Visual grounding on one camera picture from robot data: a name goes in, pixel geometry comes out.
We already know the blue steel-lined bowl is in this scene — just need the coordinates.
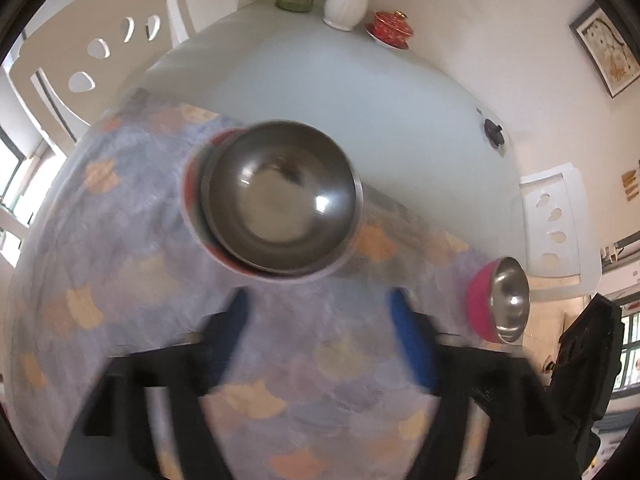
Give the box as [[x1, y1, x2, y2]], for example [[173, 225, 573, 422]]
[[200, 120, 363, 276]]

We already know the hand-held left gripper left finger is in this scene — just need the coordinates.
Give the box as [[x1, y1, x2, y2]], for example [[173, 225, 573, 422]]
[[55, 287, 251, 480]]

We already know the framed wall picture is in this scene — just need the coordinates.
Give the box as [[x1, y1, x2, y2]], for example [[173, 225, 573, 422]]
[[569, 2, 640, 98]]

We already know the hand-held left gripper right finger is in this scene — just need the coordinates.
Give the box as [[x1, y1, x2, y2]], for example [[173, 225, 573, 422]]
[[387, 287, 583, 480]]

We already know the wooden wall ornament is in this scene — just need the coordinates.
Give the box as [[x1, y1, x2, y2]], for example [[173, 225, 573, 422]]
[[621, 160, 640, 203]]

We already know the pink cartoon bowl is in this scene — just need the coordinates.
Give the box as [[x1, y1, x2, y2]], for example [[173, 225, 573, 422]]
[[181, 127, 361, 281]]

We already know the barred window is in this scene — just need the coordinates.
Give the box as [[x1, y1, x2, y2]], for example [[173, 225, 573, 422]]
[[612, 300, 640, 393]]

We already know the magenta steel-lined bowl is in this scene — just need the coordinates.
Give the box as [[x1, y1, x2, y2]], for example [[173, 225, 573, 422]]
[[465, 256, 531, 345]]

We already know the red lidded teacup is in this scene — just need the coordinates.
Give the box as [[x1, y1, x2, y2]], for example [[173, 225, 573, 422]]
[[372, 10, 415, 43]]

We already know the black knob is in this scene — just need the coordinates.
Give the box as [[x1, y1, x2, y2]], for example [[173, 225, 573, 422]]
[[482, 117, 507, 148]]

